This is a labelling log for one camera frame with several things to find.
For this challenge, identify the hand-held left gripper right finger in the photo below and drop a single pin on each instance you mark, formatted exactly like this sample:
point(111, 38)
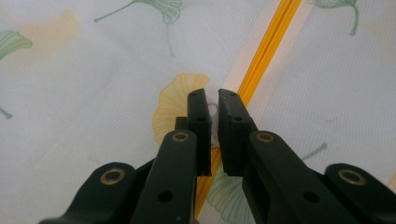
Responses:
point(274, 180)

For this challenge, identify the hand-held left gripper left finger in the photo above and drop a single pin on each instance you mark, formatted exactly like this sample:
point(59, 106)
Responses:
point(174, 174)

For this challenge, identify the leaf-print mesh zipper pouch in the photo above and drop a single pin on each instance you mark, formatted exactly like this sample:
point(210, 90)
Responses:
point(77, 93)

